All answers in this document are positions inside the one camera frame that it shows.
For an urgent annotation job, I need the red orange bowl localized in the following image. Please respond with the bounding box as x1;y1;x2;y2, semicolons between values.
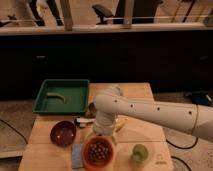
82;136;114;171

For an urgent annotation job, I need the small metal cup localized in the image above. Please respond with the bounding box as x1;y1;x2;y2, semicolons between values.
88;102;97;117

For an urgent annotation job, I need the white handled utensil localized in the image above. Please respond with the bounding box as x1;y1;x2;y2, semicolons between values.
74;117;95;127

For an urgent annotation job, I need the black floor cable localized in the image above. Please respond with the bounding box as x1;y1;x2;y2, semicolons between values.
0;118;30;145
165;136;200;171

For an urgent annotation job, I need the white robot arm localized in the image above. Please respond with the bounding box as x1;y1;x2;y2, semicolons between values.
93;86;213;142

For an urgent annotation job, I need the blue sponge cloth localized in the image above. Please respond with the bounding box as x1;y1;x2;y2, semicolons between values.
71;144;83;169

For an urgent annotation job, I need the blue black floor device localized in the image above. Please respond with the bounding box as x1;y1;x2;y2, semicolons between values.
188;92;212;106

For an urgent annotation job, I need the light green cup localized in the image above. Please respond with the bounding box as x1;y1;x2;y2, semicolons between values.
131;144;149;163

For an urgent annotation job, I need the dark purple bowl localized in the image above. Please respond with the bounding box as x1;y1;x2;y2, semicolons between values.
50;121;76;147

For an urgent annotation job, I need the green banana in tray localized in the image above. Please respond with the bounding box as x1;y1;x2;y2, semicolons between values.
46;92;66;103

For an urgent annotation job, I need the black floor cable right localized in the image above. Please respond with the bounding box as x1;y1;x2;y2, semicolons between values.
165;136;200;171

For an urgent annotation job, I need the dark purple grape bunch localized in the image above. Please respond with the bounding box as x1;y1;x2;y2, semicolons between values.
88;143;109;162

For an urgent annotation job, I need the black floor cable left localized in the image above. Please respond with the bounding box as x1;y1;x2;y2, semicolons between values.
0;118;30;145

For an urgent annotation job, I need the black office chair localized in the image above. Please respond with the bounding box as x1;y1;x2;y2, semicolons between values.
92;4;113;25

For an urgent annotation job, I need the green plastic tray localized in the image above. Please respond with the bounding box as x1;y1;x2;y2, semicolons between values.
33;79;90;115

